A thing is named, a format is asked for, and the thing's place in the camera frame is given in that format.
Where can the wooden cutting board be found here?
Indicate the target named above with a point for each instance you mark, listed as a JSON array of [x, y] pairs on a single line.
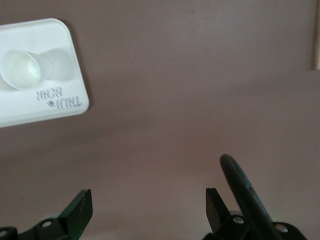
[[316, 35]]

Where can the bear print serving tray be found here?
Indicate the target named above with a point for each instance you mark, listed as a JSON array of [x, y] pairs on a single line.
[[37, 107]]

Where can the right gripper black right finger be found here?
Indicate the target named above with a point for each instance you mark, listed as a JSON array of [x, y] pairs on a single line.
[[216, 215]]

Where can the white plastic cup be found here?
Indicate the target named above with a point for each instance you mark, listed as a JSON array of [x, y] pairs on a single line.
[[20, 71]]

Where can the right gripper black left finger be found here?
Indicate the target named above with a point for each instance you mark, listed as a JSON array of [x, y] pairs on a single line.
[[75, 217]]

